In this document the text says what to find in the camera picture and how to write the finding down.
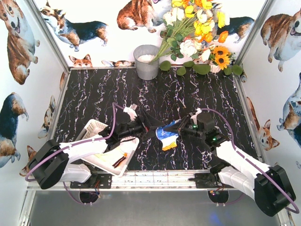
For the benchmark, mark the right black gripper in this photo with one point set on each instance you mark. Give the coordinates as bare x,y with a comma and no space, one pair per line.
182,127

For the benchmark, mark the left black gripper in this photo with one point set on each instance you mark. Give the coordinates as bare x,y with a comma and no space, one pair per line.
144,126

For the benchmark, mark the blue dotted glove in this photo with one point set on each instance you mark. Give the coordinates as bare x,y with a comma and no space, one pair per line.
167,138

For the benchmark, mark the cream glove red cuff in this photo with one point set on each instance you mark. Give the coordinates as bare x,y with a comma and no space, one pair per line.
114,158

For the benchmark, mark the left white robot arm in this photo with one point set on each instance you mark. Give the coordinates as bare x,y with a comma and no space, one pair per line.
110,149

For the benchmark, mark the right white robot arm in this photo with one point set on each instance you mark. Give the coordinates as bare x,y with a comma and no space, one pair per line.
268,186

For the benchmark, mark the white perforated storage basket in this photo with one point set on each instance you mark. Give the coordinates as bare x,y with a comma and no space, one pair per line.
127,145

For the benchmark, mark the grey metal bucket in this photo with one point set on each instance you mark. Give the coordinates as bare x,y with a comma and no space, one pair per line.
147,65

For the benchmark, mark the artificial flower bouquet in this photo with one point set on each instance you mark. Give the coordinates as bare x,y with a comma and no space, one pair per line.
197,29

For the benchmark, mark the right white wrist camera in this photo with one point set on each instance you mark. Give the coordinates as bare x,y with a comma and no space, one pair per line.
193,116

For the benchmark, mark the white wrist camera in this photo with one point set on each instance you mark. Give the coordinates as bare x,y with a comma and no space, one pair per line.
193,116
131,111

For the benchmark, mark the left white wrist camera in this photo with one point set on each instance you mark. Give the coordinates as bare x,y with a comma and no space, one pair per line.
131,111

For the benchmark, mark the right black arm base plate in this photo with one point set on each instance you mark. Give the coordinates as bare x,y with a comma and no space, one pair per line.
210,179

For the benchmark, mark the aluminium front frame rail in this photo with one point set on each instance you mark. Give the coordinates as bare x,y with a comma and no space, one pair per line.
160,180

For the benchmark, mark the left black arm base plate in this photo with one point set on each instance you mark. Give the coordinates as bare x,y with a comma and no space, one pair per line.
98,180

